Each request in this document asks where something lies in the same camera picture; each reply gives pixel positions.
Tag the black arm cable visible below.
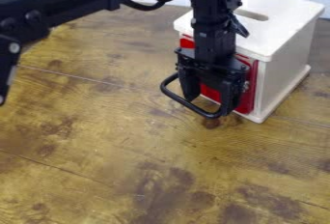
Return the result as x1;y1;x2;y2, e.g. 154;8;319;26
122;0;165;12

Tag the white wooden cabinet box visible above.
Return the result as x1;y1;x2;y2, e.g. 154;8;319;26
170;0;325;125

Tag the black metal drawer handle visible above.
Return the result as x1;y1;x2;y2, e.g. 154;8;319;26
160;72;224;119

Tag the red wooden drawer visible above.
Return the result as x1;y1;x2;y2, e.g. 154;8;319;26
179;34;257;114

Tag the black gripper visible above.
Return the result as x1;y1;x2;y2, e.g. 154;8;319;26
176;27;248;116

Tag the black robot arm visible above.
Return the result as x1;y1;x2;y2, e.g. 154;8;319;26
0;0;248;119

